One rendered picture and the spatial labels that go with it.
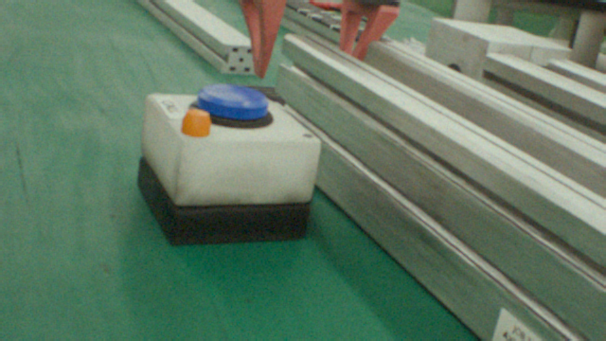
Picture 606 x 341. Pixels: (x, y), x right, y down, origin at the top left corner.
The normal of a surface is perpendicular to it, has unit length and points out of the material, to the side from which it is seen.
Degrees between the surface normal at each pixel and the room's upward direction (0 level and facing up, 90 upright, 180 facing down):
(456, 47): 90
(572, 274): 90
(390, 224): 90
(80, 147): 0
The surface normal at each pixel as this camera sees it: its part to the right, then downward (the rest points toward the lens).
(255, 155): 0.41, 0.38
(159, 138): -0.90, 0.00
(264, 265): 0.17, -0.92
